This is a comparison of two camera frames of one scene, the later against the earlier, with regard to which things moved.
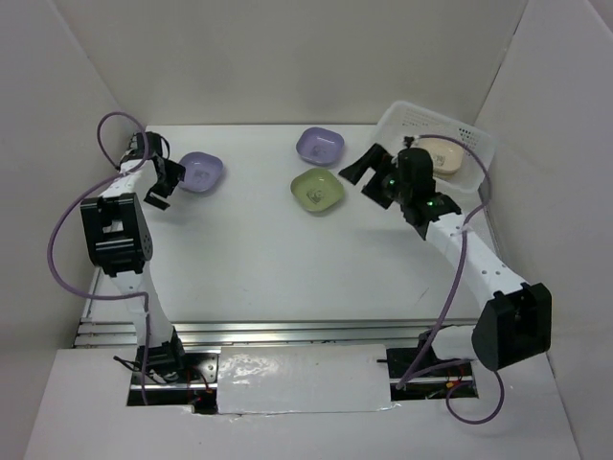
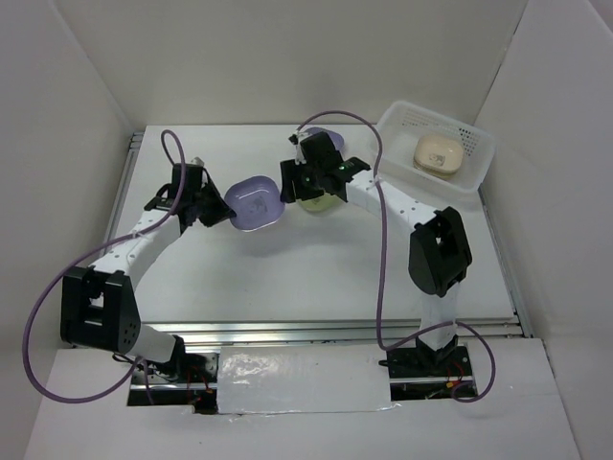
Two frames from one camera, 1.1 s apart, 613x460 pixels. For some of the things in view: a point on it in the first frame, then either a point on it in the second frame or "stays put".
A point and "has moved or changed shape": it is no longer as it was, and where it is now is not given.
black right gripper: x=356 y=171 to x=290 y=172
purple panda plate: x=203 y=172 has moved or changed shape
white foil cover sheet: x=303 y=379 stays put
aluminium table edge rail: x=126 y=333 stays put
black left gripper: x=175 y=173 to x=222 y=211
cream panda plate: x=446 y=156 stays put
